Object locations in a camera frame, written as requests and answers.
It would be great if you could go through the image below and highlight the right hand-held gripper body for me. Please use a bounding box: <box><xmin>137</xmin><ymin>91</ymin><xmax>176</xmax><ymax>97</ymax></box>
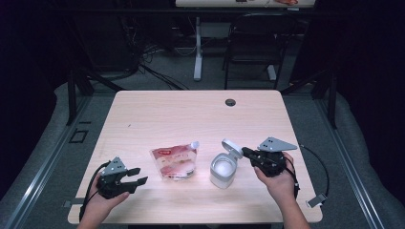
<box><xmin>250</xmin><ymin>136</ymin><xmax>299</xmax><ymax>178</ymax></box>

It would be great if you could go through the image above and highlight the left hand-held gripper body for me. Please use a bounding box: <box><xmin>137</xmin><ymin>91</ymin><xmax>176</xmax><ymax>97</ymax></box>
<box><xmin>96</xmin><ymin>156</ymin><xmax>139</xmax><ymax>200</ymax></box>

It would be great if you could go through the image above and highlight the white flip-lid container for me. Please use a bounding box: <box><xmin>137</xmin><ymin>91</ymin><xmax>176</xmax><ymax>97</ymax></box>
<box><xmin>209</xmin><ymin>137</ymin><xmax>245</xmax><ymax>190</ymax></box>

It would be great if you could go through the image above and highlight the red and white spout pouch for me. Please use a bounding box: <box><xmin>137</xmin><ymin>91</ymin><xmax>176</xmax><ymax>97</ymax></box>
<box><xmin>150</xmin><ymin>140</ymin><xmax>201</xmax><ymax>182</ymax></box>

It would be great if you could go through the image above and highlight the person's left hand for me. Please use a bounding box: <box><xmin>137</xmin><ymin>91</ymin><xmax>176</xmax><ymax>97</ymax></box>
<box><xmin>82</xmin><ymin>181</ymin><xmax>131</xmax><ymax>223</ymax></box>

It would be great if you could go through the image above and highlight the person's right hand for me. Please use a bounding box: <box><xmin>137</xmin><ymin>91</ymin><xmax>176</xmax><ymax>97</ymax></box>
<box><xmin>253</xmin><ymin>151</ymin><xmax>299</xmax><ymax>208</ymax></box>

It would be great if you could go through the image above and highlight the grey tape tag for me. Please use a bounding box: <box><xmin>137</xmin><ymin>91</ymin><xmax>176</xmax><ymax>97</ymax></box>
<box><xmin>62</xmin><ymin>197</ymin><xmax>86</xmax><ymax>209</ymax></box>

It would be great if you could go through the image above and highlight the white desk foot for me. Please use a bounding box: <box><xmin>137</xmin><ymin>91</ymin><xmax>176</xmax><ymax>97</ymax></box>
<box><xmin>266</xmin><ymin>64</ymin><xmax>278</xmax><ymax>81</ymax></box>

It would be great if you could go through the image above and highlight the black metal stand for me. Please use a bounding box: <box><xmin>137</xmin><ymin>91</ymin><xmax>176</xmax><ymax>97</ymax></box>
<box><xmin>65</xmin><ymin>68</ymin><xmax>126</xmax><ymax>127</ymax></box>
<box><xmin>280</xmin><ymin>68</ymin><xmax>338</xmax><ymax>130</ymax></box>

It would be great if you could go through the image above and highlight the black folding chair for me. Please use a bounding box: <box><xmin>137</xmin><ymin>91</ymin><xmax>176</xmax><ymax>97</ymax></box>
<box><xmin>223</xmin><ymin>12</ymin><xmax>299</xmax><ymax>91</ymax></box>

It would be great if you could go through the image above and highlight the white desk leg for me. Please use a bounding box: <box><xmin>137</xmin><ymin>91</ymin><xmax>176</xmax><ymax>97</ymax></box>
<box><xmin>193</xmin><ymin>16</ymin><xmax>204</xmax><ymax>82</ymax></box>

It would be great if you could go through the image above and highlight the white background desk top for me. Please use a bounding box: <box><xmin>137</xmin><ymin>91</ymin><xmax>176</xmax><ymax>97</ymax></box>
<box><xmin>175</xmin><ymin>0</ymin><xmax>315</xmax><ymax>9</ymax></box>

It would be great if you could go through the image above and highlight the left hand-held gripper black cable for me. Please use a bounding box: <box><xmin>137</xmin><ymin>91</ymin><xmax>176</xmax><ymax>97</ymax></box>
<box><xmin>78</xmin><ymin>160</ymin><xmax>111</xmax><ymax>222</ymax></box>

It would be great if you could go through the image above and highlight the hand-held gripper black cable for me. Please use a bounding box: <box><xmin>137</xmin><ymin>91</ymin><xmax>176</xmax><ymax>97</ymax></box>
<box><xmin>78</xmin><ymin>160</ymin><xmax>111</xmax><ymax>222</ymax></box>
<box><xmin>286</xmin><ymin>144</ymin><xmax>330</xmax><ymax>199</ymax></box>

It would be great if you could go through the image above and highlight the right hand-held gripper black cable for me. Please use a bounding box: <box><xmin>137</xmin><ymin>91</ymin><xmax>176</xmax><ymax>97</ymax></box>
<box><xmin>286</xmin><ymin>144</ymin><xmax>330</xmax><ymax>199</ymax></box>

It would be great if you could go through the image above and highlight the black floor outlet frame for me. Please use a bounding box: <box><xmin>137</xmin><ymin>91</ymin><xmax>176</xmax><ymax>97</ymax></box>
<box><xmin>68</xmin><ymin>128</ymin><xmax>90</xmax><ymax>144</ymax></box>

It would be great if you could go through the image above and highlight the aluminium floor rail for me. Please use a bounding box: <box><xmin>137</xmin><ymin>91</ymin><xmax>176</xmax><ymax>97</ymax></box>
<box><xmin>4</xmin><ymin>94</ymin><xmax>94</xmax><ymax>229</ymax></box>
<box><xmin>313</xmin><ymin>98</ymin><xmax>385</xmax><ymax>229</ymax></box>

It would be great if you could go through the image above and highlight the bundle of black floor cables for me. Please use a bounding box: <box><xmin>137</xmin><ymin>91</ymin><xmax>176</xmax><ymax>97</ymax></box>
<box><xmin>120</xmin><ymin>15</ymin><xmax>191</xmax><ymax>92</ymax></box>

